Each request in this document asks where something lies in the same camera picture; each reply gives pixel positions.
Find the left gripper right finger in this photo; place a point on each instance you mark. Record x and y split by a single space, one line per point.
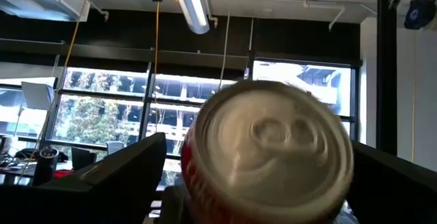
396 193

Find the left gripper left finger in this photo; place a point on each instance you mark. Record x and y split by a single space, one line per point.
85 200

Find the red soda can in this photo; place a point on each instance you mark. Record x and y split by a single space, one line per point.
266 155

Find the black chair back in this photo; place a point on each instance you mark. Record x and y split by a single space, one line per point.
83 158

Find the dark cylindrical container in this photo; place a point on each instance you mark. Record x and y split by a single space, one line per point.
46 167

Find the grey office chair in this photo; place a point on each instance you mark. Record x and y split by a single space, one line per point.
115 147

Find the large glass window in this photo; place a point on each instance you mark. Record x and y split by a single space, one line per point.
102 121

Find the grey tilted panel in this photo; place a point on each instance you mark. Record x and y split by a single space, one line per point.
37 96

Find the white ceiling pipe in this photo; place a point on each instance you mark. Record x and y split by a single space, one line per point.
336 15

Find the long ceiling light fixture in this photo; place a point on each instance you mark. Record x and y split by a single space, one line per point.
191 5

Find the black vertical post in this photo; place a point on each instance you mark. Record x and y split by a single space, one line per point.
387 63

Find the dark hanging camera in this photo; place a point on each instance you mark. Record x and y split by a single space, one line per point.
420 10

